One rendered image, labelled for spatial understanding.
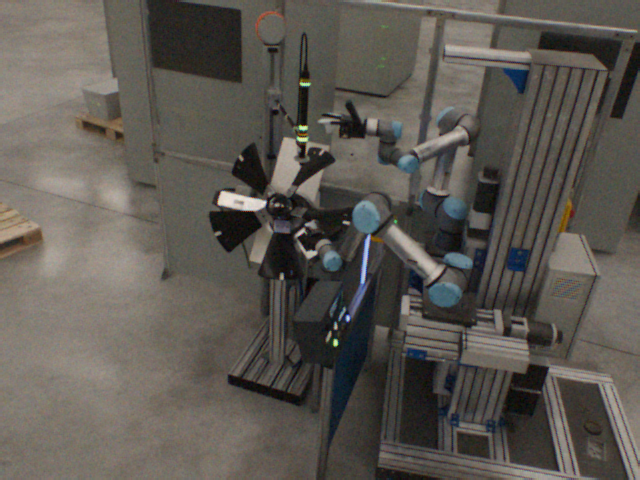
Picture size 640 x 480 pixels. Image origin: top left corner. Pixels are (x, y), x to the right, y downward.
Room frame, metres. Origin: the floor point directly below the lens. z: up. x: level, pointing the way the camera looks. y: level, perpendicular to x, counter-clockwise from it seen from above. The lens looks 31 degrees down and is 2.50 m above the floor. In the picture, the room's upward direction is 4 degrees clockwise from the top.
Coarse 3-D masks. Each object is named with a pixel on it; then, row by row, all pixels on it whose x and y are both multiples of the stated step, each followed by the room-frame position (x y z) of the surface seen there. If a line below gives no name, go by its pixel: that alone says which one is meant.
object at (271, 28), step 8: (264, 16) 3.09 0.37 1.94; (272, 16) 3.09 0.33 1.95; (280, 16) 3.11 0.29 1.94; (256, 24) 3.10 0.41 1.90; (264, 24) 3.07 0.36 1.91; (272, 24) 3.09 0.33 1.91; (280, 24) 3.10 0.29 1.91; (264, 32) 3.07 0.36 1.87; (272, 32) 3.09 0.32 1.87; (280, 32) 3.10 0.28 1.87; (264, 40) 3.07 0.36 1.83; (272, 40) 3.09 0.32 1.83; (280, 40) 3.10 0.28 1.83
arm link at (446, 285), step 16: (368, 208) 1.93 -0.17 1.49; (384, 208) 1.97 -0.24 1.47; (368, 224) 1.92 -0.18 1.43; (384, 224) 1.92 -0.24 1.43; (384, 240) 1.92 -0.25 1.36; (400, 240) 1.90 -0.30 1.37; (400, 256) 1.90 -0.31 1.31; (416, 256) 1.87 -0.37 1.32; (416, 272) 1.87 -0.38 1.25; (432, 272) 1.84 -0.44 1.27; (448, 272) 1.85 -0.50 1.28; (432, 288) 1.80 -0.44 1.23; (448, 288) 1.78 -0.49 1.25; (464, 288) 1.85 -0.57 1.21; (448, 304) 1.79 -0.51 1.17
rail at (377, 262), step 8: (376, 256) 2.59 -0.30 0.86; (384, 256) 2.64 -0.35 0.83; (376, 264) 2.51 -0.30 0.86; (368, 272) 2.43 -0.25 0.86; (376, 272) 2.48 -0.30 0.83; (368, 280) 2.36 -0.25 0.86; (360, 288) 2.29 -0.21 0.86; (368, 288) 2.33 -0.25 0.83; (360, 296) 2.22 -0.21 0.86; (352, 304) 2.15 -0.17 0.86; (360, 304) 2.19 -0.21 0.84; (352, 312) 2.09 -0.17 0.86; (352, 320) 2.06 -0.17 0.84; (344, 336) 1.93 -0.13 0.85; (344, 344) 1.95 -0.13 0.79; (336, 352) 1.83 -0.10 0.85; (336, 360) 1.84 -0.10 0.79; (328, 368) 1.80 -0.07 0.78
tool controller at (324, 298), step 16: (320, 288) 1.74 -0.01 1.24; (336, 288) 1.73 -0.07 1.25; (304, 304) 1.65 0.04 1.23; (320, 304) 1.63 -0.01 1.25; (336, 304) 1.67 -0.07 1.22; (304, 320) 1.54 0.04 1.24; (320, 320) 1.53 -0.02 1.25; (304, 336) 1.54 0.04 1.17; (320, 336) 1.52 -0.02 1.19; (336, 336) 1.61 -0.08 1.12; (304, 352) 1.54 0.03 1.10; (320, 352) 1.52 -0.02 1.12
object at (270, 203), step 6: (270, 198) 2.44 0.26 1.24; (276, 198) 2.43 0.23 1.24; (282, 198) 2.44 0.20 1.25; (288, 198) 2.44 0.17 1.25; (270, 204) 2.42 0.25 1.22; (282, 204) 2.41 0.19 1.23; (288, 204) 2.40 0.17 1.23; (294, 204) 2.50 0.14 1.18; (270, 210) 2.40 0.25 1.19; (276, 210) 2.39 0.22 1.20; (282, 210) 2.40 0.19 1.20; (288, 210) 2.40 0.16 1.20; (276, 216) 2.38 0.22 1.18; (282, 216) 2.38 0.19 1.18; (288, 216) 2.42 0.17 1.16
